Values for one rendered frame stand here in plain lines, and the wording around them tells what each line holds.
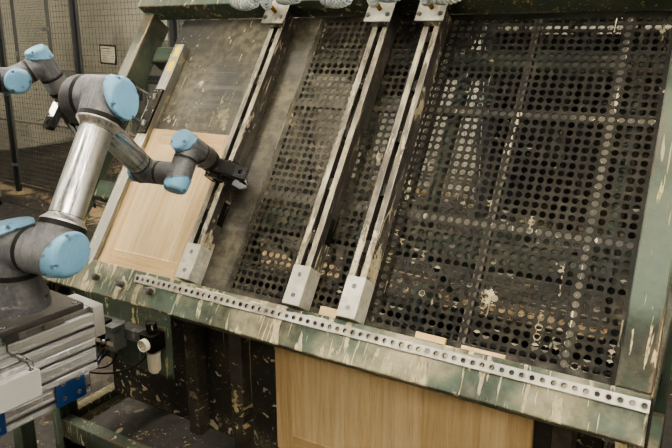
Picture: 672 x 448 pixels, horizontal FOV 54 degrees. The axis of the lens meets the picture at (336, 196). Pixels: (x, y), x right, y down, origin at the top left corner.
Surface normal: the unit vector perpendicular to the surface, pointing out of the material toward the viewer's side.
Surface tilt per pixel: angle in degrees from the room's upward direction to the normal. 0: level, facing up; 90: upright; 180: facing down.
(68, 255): 96
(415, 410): 90
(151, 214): 55
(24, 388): 90
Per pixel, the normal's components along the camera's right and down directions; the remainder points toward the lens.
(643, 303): -0.42, -0.40
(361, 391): -0.51, 0.21
